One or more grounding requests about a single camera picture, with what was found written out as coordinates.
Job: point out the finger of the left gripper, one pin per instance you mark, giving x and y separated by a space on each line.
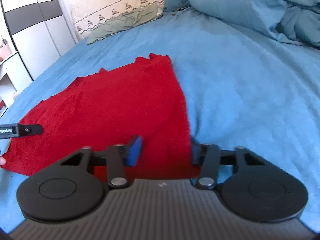
9 131

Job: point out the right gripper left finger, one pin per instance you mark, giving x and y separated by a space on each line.
75 185

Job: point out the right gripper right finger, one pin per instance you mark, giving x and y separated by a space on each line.
248 185

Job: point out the red cloth garment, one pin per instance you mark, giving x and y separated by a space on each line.
143 98

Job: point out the person's left hand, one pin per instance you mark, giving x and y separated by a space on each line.
2 161

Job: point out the white shelf unit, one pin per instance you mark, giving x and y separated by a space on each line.
15 78

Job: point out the blue bed sheet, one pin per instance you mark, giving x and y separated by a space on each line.
241 88

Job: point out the white grey wardrobe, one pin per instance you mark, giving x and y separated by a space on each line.
39 32

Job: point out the beige quilted headboard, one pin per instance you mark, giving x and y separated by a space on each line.
112 2

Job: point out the green pillow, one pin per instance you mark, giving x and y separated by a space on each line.
136 17

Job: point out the blue duvet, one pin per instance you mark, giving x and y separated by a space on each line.
287 21

